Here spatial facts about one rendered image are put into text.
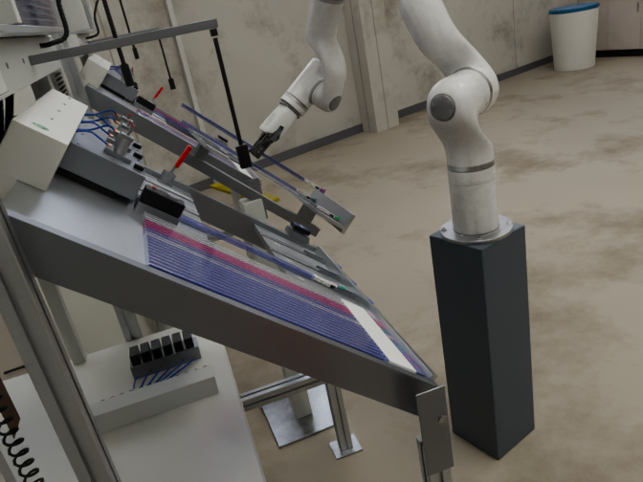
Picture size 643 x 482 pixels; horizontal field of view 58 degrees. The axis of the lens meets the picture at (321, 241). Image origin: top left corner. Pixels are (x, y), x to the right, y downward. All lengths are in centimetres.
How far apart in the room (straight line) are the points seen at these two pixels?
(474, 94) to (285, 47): 414
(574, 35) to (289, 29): 350
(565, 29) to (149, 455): 692
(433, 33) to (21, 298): 108
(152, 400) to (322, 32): 103
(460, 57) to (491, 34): 591
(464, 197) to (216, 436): 83
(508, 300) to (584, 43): 612
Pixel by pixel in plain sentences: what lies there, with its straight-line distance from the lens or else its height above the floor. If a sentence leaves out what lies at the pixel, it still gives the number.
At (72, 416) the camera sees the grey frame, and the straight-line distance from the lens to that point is 84.
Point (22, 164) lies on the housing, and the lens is 95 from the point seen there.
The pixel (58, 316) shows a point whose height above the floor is 76.
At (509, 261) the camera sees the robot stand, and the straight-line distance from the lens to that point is 162.
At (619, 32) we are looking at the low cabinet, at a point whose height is 29.
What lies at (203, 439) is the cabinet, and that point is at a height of 62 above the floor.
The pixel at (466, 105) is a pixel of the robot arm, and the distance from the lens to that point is 140.
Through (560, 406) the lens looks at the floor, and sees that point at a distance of 210.
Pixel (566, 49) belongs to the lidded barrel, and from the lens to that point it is 760.
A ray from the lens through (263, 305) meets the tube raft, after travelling 89.
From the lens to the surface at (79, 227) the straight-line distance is 87.
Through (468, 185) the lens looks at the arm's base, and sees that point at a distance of 151.
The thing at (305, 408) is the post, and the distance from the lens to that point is 213.
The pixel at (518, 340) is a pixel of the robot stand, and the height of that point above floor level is 36.
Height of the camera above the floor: 136
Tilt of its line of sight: 23 degrees down
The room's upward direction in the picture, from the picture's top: 11 degrees counter-clockwise
